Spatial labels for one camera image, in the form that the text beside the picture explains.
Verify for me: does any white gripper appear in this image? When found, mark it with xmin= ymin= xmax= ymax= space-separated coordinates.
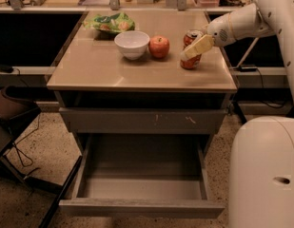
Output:
xmin=183 ymin=13 xmax=236 ymax=60

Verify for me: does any orange soda can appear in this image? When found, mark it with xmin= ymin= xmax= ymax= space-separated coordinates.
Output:
xmin=180 ymin=29 xmax=203 ymax=70

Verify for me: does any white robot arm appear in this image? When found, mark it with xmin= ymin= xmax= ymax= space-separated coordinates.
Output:
xmin=181 ymin=0 xmax=294 ymax=228

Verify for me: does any grey drawer cabinet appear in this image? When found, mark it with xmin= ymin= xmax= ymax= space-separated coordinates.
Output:
xmin=46 ymin=9 xmax=239 ymax=135

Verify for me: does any closed top drawer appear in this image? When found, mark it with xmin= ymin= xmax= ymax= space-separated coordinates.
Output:
xmin=60 ymin=107 xmax=225 ymax=135

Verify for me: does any open middle drawer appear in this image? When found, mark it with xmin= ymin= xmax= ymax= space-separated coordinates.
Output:
xmin=60 ymin=134 xmax=224 ymax=219

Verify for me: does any red apple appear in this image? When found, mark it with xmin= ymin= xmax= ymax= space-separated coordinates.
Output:
xmin=148 ymin=35 xmax=169 ymax=59

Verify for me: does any black power adapter right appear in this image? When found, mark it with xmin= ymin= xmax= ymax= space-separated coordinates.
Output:
xmin=238 ymin=65 xmax=258 ymax=72

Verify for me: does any black power adapter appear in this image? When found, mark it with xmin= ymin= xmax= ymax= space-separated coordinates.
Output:
xmin=238 ymin=65 xmax=258 ymax=72
xmin=0 ymin=65 xmax=13 ymax=73

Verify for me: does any white leaning stick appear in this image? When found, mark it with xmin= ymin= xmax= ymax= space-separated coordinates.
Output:
xmin=236 ymin=37 xmax=260 ymax=68

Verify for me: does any white bowl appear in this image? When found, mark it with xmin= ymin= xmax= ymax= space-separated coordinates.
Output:
xmin=114 ymin=30 xmax=149 ymax=60

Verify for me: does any black stand leg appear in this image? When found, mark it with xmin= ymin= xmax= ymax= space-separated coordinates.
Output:
xmin=233 ymin=102 xmax=247 ymax=124

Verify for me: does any green chip bag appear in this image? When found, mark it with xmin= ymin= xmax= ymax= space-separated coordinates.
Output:
xmin=83 ymin=12 xmax=135 ymax=34

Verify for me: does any black power adapter left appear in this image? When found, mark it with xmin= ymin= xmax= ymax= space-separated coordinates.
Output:
xmin=0 ymin=65 xmax=13 ymax=73

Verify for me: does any dark office chair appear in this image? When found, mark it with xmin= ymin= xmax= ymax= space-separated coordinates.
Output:
xmin=0 ymin=86 xmax=62 ymax=194

